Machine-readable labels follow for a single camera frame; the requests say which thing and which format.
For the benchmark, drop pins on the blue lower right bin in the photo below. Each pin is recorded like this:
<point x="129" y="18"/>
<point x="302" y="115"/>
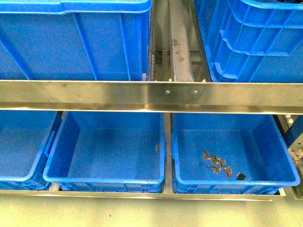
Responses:
<point x="108" y="152"/>

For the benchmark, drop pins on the blue bin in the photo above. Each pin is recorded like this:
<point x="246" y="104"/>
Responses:
<point x="74" y="39"/>
<point x="26" y="138"/>
<point x="108" y="152"/>

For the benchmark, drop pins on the steel roller track divider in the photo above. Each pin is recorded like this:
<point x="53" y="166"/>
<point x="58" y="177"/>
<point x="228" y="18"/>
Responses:
<point x="176" y="52"/>

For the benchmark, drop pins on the small black metal parts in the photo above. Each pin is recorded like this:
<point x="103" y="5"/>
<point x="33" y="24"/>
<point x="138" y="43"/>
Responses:
<point x="218" y="165"/>

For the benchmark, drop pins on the blue ribbed crate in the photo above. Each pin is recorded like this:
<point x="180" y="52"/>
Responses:
<point x="258" y="41"/>

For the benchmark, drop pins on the blue lower middle bin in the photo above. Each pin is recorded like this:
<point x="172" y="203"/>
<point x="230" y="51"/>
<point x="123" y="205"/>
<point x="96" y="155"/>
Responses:
<point x="26" y="138"/>

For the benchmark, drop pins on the blue upper right bin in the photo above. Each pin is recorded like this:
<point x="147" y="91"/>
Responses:
<point x="74" y="39"/>

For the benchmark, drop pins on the steel shelf front rail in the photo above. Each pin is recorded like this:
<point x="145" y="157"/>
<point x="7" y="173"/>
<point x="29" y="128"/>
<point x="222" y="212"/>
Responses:
<point x="197" y="97"/>

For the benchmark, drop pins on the steel shelf rail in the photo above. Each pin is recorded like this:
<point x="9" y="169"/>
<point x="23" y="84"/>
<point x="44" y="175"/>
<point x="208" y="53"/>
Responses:
<point x="175" y="196"/>
<point x="197" y="97"/>

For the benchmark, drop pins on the steel lower shelf rail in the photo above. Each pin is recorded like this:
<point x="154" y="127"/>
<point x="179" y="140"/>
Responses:
<point x="175" y="196"/>

